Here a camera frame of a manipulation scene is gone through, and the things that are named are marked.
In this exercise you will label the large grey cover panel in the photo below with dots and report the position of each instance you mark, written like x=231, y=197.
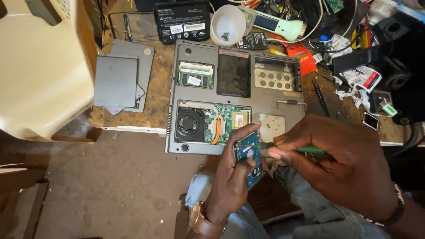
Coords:
x=142, y=66

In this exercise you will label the white plastic cup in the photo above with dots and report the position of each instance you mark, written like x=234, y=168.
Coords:
x=227, y=23

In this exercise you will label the small vented grey cover panel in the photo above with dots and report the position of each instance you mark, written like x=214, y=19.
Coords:
x=139, y=94

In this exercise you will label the black speaker device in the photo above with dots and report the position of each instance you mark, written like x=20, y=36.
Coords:
x=401, y=59

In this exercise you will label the small green white part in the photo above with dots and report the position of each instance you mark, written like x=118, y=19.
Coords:
x=389, y=110

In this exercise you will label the person's right hand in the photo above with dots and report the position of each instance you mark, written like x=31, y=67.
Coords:
x=338, y=159

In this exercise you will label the pale green solar flashlight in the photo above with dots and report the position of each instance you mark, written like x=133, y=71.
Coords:
x=277, y=25

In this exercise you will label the orange card packet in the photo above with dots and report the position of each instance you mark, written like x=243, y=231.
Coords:
x=303, y=59

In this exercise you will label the black tweezers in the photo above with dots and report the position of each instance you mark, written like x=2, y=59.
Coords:
x=320, y=98

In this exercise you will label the square grey cover panel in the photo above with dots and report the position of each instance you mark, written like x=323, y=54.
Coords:
x=115, y=79

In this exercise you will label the glass touchscreen panel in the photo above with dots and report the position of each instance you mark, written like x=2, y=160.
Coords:
x=142, y=26

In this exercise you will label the laptop hard drive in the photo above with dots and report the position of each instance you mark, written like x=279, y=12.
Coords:
x=247, y=146

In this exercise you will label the crumpled white red paper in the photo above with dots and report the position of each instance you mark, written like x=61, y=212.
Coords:
x=360, y=81

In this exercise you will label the black laptop battery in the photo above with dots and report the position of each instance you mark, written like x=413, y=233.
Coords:
x=182, y=21

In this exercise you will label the person's blue jeans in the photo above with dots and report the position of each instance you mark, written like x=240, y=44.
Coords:
x=308, y=212

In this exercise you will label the small black phone battery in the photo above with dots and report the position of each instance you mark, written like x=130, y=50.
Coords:
x=252, y=41

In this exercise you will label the person's left hand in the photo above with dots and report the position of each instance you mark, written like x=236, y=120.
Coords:
x=225, y=186

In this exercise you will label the grey opened laptop underside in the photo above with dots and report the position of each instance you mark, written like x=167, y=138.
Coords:
x=265, y=99

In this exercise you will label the small phone screen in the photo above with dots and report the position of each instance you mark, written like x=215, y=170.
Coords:
x=370, y=120

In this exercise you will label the small black screws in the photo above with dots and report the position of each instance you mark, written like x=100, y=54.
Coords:
x=225, y=36

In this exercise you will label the wooden bench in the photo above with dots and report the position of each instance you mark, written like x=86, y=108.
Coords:
x=20, y=196

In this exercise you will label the cream plastic chair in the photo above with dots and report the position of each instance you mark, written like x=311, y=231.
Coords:
x=43, y=73

